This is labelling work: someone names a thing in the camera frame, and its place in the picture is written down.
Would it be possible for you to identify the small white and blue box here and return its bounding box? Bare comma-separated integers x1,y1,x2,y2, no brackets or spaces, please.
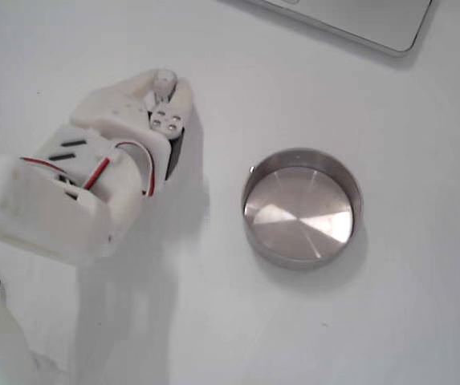
151,68,178,101

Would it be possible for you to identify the round metal bowl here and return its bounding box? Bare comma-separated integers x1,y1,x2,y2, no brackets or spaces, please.
241,147,364,272

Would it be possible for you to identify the silver laptop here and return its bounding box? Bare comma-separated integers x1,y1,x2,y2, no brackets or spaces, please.
219,0,434,56

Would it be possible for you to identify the red white servo cable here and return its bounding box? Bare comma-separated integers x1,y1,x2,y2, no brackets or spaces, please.
19,143,155,198

